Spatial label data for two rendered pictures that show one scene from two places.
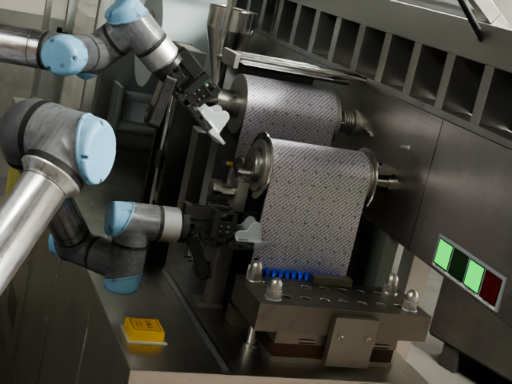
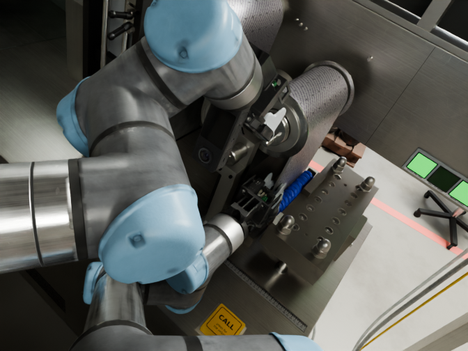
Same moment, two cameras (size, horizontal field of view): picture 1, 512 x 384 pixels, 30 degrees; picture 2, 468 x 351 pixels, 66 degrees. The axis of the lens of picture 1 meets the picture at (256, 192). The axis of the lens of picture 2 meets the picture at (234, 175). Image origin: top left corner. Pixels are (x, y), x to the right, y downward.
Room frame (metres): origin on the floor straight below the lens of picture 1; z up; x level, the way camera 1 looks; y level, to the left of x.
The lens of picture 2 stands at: (1.65, 0.50, 1.66)
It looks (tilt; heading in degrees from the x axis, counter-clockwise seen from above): 43 degrees down; 313
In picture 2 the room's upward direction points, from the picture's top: 23 degrees clockwise
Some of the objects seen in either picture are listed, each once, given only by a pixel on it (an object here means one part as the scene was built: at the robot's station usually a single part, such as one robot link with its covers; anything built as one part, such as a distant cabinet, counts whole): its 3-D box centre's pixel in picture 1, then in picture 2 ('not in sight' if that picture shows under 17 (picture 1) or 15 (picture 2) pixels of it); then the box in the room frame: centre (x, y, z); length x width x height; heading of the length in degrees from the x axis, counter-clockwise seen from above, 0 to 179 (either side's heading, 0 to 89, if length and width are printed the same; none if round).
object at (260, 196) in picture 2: (206, 225); (247, 209); (1.96, 0.09, 1.12); 0.12 x 0.08 x 0.09; 112
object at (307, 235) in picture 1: (306, 238); (299, 163); (2.05, -0.13, 1.11); 0.23 x 0.01 x 0.18; 112
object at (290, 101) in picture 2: (259, 165); (274, 125); (2.06, 0.01, 1.25); 0.15 x 0.01 x 0.15; 22
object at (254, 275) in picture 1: (255, 270); (287, 223); (1.94, -0.04, 1.05); 0.04 x 0.04 x 0.04
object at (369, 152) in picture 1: (361, 179); (324, 90); (2.15, -0.23, 1.25); 0.15 x 0.01 x 0.15; 22
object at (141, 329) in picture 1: (144, 329); (223, 326); (1.82, 0.16, 0.91); 0.07 x 0.07 x 0.02; 22
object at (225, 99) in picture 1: (225, 102); not in sight; (2.28, 0.12, 1.33); 0.06 x 0.06 x 0.06; 22
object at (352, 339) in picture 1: (350, 342); (349, 238); (1.87, -0.26, 0.96); 0.10 x 0.03 x 0.11; 112
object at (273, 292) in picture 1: (275, 287); (323, 246); (1.85, -0.08, 1.05); 0.04 x 0.04 x 0.04
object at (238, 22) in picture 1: (232, 19); not in sight; (2.77, 0.17, 1.50); 0.14 x 0.14 x 0.06
